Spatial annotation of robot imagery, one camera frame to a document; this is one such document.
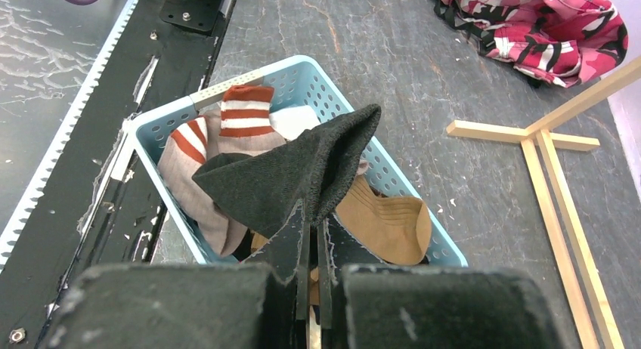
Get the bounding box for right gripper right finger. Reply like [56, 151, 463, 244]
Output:
[317, 217, 565, 348]

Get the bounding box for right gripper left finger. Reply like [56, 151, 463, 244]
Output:
[45, 202, 310, 348]

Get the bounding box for wooden hanger stand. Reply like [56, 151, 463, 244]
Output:
[446, 58, 640, 348]

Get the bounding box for beige pink sock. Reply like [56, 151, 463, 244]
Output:
[157, 109, 286, 257]

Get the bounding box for tan ribbed sock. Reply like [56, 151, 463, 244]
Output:
[332, 175, 432, 266]

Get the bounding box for red white striped sock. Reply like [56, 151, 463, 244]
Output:
[164, 85, 285, 164]

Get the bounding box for light blue laundry basket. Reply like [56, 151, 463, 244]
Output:
[129, 55, 468, 267]

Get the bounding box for pink camouflage cloth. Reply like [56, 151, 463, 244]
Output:
[434, 0, 628, 88]

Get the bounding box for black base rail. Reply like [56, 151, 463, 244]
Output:
[1, 0, 234, 348]

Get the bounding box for light blue cable tray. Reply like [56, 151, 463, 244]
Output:
[1, 0, 139, 264]

